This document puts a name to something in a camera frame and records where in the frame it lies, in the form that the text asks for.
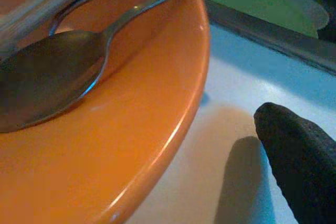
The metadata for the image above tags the orange round plate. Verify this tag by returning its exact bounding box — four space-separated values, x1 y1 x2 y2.
0 0 211 224

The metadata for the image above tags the grey round plate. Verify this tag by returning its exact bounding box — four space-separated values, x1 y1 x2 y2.
286 0 331 38

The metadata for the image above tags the silver metal spoon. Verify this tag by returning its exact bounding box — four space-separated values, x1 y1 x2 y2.
0 0 232 134

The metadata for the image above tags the stainless steel sink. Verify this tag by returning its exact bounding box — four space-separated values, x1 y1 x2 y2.
199 0 336 77

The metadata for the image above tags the green round plate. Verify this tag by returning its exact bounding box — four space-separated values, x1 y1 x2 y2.
206 0 320 38

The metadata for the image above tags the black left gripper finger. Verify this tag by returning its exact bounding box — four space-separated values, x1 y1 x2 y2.
253 102 336 224

